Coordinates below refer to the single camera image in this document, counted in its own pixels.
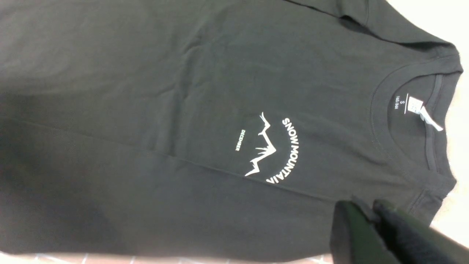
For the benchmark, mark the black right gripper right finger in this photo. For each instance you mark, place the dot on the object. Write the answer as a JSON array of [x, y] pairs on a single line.
[[413, 242]]

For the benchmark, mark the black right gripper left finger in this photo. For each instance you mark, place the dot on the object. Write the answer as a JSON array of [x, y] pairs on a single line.
[[353, 237]]

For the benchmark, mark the dark gray long-sleeved shirt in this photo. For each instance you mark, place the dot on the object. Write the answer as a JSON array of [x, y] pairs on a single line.
[[205, 124]]

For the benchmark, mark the beige grid tablecloth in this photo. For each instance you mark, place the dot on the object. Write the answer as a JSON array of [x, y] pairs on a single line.
[[439, 29]]

